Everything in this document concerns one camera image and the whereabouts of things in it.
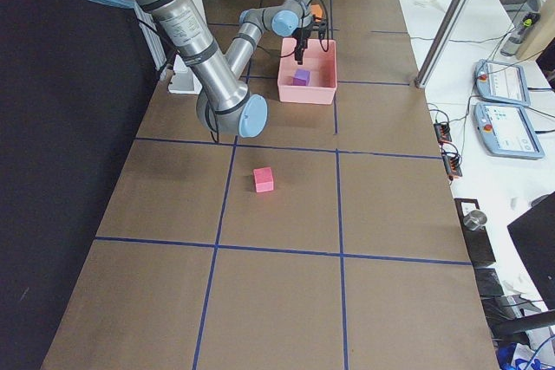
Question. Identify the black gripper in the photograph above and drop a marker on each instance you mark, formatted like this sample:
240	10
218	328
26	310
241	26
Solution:
300	35

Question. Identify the purple foam block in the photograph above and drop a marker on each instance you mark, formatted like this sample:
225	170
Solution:
301	78

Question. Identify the pink foam block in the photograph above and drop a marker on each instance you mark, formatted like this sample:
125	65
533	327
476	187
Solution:
263	179

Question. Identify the orange foam block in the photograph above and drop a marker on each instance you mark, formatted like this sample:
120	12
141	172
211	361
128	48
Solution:
317	11

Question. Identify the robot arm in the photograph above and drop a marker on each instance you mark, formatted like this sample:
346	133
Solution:
292	18
224	104

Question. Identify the pink plastic bin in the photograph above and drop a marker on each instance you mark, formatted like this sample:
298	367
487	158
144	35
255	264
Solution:
319	61

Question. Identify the upper orange connector box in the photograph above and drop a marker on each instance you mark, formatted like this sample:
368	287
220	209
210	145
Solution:
442	132

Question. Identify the orange connector box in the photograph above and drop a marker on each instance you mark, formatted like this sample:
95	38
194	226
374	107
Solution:
451	162
442	132

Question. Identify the lower orange connector box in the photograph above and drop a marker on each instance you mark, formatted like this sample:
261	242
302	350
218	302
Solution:
451	162

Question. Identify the upper teach pendant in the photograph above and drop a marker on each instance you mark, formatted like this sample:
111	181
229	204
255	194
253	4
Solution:
501	82

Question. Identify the teach pendant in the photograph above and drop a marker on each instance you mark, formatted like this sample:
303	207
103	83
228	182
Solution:
501	82
506	131

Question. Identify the lower teach pendant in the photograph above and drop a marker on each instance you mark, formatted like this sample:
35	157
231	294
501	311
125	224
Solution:
506	131

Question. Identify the black box under cylinder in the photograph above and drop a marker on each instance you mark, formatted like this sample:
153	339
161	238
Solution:
477	241

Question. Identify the metal cylinder weight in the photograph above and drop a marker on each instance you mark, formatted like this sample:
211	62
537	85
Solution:
474	220

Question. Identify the black monitor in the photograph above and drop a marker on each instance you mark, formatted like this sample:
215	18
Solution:
533	237

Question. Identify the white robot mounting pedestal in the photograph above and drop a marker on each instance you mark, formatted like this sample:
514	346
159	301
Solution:
184	81

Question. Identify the aluminium frame post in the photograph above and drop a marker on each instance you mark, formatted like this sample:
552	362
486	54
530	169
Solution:
443	35

